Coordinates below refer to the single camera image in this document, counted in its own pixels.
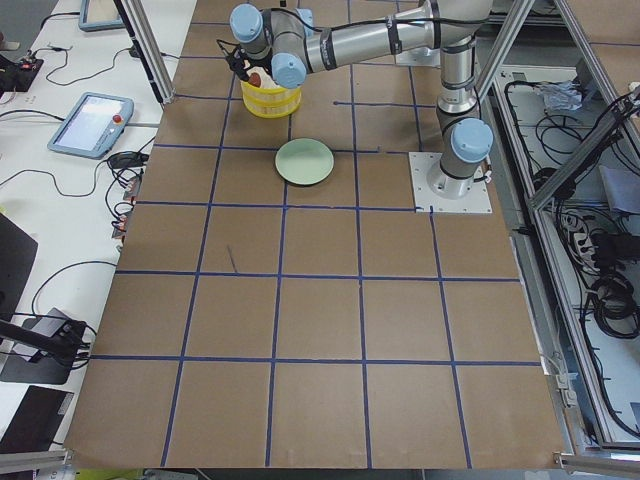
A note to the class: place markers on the teach pendant with red button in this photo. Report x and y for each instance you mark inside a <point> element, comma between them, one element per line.
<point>93,126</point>

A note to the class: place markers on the black notebook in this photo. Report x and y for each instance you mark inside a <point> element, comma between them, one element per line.
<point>37,420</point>

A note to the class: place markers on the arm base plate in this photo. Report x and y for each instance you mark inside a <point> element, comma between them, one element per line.
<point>434,192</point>
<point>419,57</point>

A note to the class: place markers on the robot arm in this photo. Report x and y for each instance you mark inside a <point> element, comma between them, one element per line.
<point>289,46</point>

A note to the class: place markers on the black laptop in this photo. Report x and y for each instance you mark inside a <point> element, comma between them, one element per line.
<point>18,254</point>

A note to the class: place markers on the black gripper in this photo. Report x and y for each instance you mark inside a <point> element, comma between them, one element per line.
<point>243,66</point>

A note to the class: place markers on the grey device box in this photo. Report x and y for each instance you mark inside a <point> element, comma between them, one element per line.
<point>45,348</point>

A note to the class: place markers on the brown steamed bun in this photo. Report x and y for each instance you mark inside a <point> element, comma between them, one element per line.
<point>255,79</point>

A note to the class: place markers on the light green plate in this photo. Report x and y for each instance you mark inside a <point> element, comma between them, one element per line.
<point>304,161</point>

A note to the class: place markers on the aluminium frame strut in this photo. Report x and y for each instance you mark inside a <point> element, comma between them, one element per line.
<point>143,40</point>

